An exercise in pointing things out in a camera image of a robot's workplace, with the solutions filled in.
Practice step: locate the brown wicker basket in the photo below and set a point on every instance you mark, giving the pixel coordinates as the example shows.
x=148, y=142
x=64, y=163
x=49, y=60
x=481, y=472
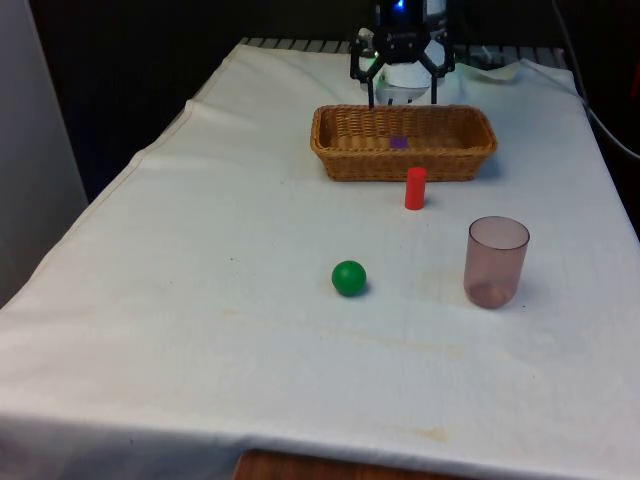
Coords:
x=400, y=162

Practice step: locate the purple triangular block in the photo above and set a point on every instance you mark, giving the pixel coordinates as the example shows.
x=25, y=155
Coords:
x=399, y=142

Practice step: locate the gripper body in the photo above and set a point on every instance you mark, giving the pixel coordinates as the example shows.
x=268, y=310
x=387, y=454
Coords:
x=400, y=22

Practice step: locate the see-through pink cup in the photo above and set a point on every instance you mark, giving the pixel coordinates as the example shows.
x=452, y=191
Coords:
x=495, y=265

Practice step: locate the pale cabinet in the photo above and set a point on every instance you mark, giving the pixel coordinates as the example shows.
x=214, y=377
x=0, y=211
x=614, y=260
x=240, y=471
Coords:
x=35, y=150

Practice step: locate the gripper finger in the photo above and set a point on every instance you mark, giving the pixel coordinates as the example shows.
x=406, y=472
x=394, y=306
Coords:
x=354, y=60
x=447, y=60

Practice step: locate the green ball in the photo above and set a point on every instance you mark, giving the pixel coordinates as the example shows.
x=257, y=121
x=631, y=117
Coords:
x=349, y=278

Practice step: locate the red cylinder block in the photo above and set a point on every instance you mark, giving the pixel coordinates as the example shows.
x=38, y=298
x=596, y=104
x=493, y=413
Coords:
x=415, y=190

